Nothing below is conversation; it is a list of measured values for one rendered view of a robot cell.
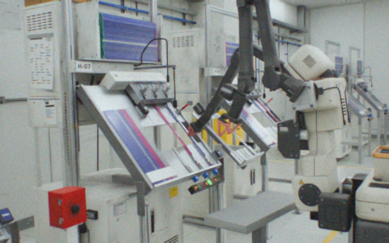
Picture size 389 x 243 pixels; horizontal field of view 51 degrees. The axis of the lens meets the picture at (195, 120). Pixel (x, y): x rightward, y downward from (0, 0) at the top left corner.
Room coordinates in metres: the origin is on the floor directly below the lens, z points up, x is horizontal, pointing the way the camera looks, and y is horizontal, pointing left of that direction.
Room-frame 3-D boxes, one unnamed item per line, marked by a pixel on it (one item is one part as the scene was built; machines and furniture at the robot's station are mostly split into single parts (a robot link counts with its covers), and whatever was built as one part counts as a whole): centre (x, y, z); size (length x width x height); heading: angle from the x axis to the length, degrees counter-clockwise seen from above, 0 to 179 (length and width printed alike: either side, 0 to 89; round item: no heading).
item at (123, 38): (2.61, 0.43, 1.52); 0.51 x 0.13 x 0.27; 146
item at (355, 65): (8.00, -3.01, 0.95); 1.36 x 0.82 x 1.90; 56
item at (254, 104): (3.75, -0.40, 0.65); 1.01 x 0.73 x 1.29; 56
